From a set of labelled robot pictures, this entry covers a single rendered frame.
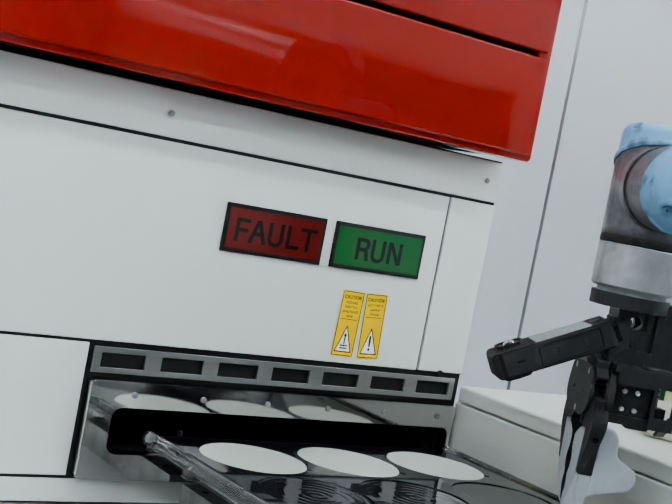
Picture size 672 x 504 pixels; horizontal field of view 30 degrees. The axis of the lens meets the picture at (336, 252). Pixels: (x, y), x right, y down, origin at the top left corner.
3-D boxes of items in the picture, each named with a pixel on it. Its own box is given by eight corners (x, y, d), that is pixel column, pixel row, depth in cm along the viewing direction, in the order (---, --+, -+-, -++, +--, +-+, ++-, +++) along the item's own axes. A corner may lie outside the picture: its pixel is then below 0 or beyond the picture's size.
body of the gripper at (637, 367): (670, 442, 111) (698, 309, 111) (577, 425, 110) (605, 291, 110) (643, 425, 119) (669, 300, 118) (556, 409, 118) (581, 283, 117)
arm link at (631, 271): (612, 243, 110) (587, 237, 118) (602, 294, 110) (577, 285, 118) (694, 259, 110) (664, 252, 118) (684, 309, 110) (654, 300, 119)
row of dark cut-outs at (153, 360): (88, 370, 117) (93, 344, 117) (447, 398, 142) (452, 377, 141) (90, 371, 116) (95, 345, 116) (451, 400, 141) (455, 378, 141)
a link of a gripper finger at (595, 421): (596, 480, 110) (617, 383, 110) (579, 477, 110) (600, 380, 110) (582, 467, 115) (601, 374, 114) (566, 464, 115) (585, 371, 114)
